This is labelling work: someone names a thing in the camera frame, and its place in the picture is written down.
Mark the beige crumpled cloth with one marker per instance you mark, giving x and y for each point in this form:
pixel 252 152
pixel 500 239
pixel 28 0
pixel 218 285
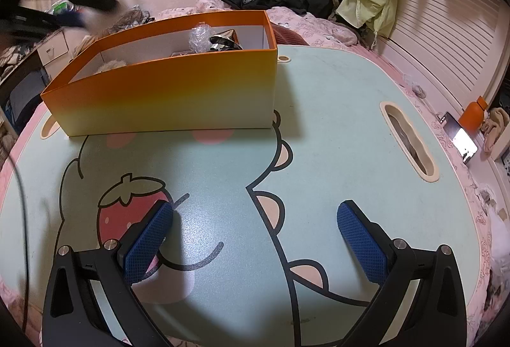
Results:
pixel 494 132

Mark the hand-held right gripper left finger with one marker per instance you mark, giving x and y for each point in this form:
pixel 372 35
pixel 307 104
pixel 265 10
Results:
pixel 147 243

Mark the smartphone with lit screen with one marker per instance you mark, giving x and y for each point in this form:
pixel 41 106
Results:
pixel 464 140

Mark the dark red cushion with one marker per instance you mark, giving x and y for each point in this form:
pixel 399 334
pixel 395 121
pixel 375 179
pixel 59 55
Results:
pixel 289 37

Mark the clear plastic wrap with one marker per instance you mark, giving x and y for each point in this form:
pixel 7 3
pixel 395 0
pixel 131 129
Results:
pixel 199 36

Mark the patterned clothes heap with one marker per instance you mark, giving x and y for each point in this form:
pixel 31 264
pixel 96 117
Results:
pixel 129 22

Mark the white drawer cabinet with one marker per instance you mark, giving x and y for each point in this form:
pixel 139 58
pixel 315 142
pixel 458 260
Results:
pixel 53 48

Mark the orange bottle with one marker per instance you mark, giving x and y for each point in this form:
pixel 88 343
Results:
pixel 472 116

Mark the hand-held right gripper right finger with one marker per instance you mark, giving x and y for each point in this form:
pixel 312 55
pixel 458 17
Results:
pixel 360 243

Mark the orange gradient cardboard box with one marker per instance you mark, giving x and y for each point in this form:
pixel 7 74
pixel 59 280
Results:
pixel 167 92

